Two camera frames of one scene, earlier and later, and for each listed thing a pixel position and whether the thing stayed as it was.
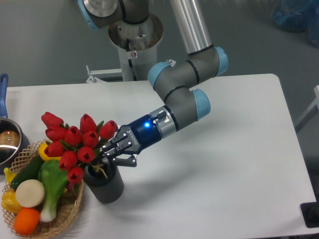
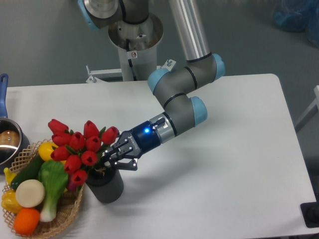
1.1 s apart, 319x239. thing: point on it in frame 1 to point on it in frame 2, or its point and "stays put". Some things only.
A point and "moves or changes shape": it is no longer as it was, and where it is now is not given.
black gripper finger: (121, 132) to (122, 139)
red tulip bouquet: (75, 147) moves or changes shape
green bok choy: (54, 176) stays put
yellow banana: (10, 175) stays put
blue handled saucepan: (13, 142) stays put
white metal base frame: (90, 78) stays put
